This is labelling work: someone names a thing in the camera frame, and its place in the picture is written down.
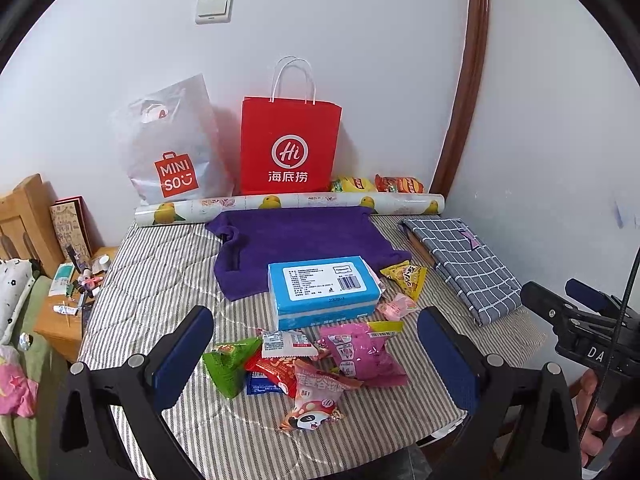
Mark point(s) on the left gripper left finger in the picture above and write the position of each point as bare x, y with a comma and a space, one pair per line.
85, 441

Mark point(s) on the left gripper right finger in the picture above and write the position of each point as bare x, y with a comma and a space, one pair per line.
519, 423

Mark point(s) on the green triangular snack packet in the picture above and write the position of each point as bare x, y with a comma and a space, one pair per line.
225, 364

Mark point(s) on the small blue snack packet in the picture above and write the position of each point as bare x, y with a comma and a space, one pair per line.
258, 383

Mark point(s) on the light pink snack packet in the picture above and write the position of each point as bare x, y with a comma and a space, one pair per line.
398, 308

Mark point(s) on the pink yellow snack bag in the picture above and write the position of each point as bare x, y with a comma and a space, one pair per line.
359, 352

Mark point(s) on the yellow cracker snack packet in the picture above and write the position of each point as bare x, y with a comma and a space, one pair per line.
408, 276

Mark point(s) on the white red snack packet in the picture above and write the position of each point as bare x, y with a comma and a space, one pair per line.
287, 344

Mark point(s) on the pink panda snack bag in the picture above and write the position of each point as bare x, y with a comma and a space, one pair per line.
316, 397

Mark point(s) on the person's right hand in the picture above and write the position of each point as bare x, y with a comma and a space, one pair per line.
591, 445

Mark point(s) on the pink star cloth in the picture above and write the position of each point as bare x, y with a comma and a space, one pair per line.
18, 393

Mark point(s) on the wooden nightstand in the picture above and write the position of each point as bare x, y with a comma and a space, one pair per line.
59, 320

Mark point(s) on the grey checked folded cloth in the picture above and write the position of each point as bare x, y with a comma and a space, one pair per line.
486, 287

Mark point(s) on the white green cream tube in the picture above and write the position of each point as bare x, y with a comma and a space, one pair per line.
62, 278

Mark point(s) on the white spotted pillow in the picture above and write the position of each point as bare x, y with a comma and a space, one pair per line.
16, 280

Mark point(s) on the striped quilted mattress cover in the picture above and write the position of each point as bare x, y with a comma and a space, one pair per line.
157, 276

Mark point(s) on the patterned book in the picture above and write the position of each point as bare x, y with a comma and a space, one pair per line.
69, 224

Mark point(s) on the wooden headboard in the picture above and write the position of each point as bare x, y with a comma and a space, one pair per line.
26, 227

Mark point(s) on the duck print wallpaper roll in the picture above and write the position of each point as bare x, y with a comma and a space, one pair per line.
207, 209

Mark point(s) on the purple towel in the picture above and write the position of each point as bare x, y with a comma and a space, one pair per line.
252, 239

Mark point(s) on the blue tissue pack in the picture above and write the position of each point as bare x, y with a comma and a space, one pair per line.
323, 291

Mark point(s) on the red chips bag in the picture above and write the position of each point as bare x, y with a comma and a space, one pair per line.
398, 185

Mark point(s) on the white Miniso plastic bag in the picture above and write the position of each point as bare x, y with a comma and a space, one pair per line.
168, 144

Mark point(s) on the yellow chips bag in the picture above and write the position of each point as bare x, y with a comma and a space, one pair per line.
352, 185

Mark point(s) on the red Haidilao paper bag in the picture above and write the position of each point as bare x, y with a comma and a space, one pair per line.
288, 145

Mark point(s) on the brown wooden door frame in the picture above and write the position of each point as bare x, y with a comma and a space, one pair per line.
465, 99

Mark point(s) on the white wall switch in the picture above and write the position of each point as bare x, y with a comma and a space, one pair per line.
212, 11

